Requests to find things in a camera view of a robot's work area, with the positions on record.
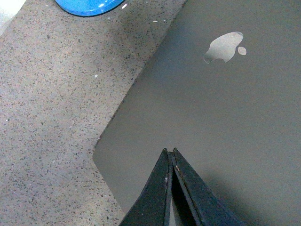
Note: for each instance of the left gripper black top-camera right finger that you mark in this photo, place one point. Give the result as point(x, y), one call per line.
point(206, 208)

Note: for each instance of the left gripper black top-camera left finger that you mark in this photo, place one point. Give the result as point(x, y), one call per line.
point(152, 208)

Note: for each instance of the grey laptop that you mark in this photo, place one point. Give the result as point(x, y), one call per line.
point(224, 88)

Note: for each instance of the blue desk lamp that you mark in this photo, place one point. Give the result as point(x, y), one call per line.
point(88, 8)

